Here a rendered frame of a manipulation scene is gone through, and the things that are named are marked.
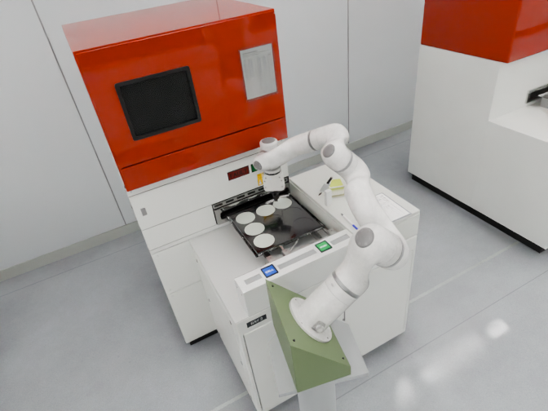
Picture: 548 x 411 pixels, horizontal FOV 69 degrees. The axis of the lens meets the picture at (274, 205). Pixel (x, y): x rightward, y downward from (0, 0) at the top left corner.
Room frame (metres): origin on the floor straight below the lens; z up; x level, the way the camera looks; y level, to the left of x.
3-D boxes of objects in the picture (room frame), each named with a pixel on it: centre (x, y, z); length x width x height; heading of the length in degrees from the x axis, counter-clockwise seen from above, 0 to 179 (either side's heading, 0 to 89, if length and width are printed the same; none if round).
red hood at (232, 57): (1.99, 0.40, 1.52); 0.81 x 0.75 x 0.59; 113
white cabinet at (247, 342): (1.51, -0.10, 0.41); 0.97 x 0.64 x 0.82; 113
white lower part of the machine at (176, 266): (2.02, 0.41, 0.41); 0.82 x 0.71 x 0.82; 113
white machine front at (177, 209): (1.70, 0.28, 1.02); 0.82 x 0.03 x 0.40; 113
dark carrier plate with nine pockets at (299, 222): (1.57, 0.01, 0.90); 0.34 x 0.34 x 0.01; 23
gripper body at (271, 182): (1.66, -0.02, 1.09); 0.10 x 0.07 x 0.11; 81
